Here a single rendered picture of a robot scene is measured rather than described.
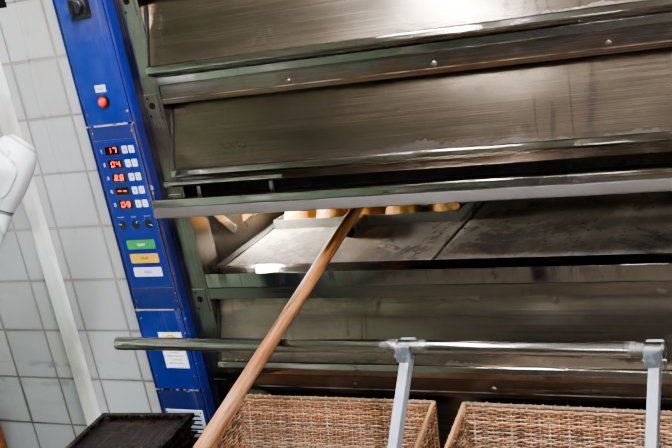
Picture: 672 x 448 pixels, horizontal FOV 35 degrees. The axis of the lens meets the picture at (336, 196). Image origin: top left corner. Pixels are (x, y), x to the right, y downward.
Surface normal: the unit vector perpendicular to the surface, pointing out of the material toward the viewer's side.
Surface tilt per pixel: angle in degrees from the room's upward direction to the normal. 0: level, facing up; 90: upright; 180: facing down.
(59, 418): 90
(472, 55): 90
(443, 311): 70
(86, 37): 90
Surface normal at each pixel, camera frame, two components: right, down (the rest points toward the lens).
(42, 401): -0.41, 0.33
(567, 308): -0.46, -0.02
